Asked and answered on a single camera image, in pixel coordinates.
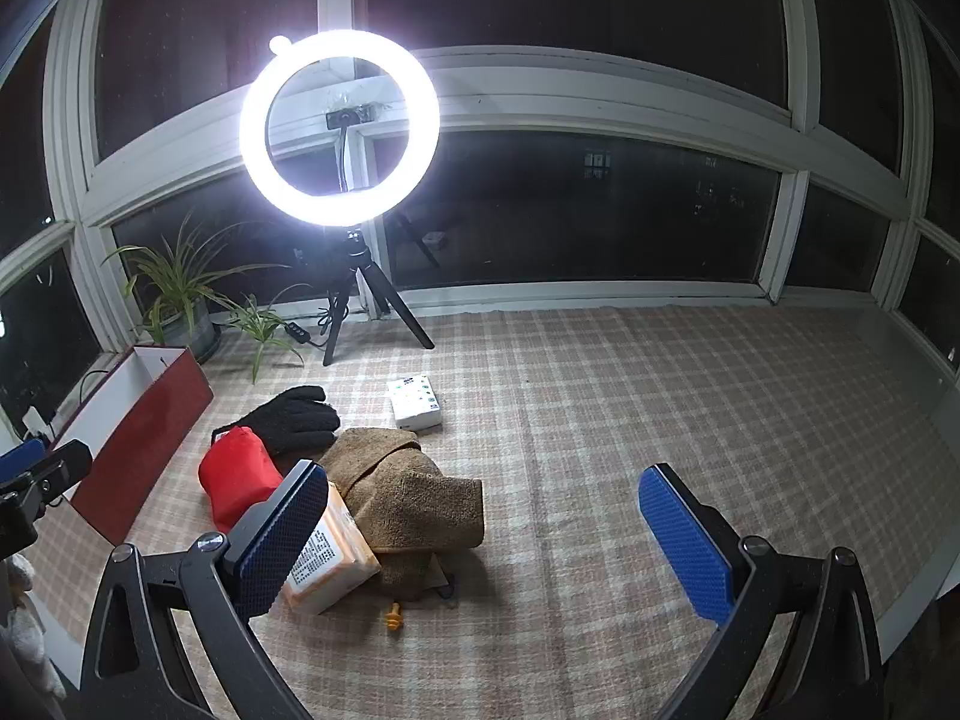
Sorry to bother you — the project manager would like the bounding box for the red pouch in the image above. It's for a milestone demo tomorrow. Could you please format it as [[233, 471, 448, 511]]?
[[199, 425, 284, 533]]

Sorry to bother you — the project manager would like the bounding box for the white ring light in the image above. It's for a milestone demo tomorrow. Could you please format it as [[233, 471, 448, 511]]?
[[240, 30, 440, 230]]

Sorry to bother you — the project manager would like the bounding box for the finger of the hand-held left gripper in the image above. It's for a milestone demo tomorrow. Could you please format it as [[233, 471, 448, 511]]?
[[0, 438, 47, 472], [30, 441, 93, 502]]

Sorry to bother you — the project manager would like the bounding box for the white packet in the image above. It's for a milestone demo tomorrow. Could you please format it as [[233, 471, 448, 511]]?
[[388, 373, 443, 434]]

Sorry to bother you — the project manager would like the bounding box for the red cardboard box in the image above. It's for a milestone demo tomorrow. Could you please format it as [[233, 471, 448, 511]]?
[[46, 345, 215, 547]]

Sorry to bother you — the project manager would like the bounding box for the black glove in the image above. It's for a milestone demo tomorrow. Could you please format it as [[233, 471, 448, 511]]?
[[212, 385, 342, 457]]

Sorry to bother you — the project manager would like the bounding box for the potted spider plant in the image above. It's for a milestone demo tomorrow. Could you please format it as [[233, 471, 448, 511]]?
[[101, 214, 312, 385]]

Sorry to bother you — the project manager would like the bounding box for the white window frame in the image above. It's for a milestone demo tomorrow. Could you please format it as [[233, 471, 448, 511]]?
[[0, 0, 960, 361]]

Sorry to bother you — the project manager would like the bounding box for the white plush toy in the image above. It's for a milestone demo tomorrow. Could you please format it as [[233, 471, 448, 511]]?
[[0, 555, 68, 698]]

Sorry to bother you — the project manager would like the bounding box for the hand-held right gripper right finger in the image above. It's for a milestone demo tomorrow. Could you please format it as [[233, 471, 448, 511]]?
[[639, 463, 890, 720]]

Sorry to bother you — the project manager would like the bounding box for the brown towel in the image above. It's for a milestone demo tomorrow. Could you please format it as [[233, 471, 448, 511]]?
[[319, 427, 485, 605]]

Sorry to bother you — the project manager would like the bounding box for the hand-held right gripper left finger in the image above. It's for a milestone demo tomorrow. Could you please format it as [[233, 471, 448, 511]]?
[[79, 459, 331, 720]]

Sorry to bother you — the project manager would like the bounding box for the orange tissue packet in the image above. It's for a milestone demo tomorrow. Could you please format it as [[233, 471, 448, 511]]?
[[281, 481, 382, 616]]

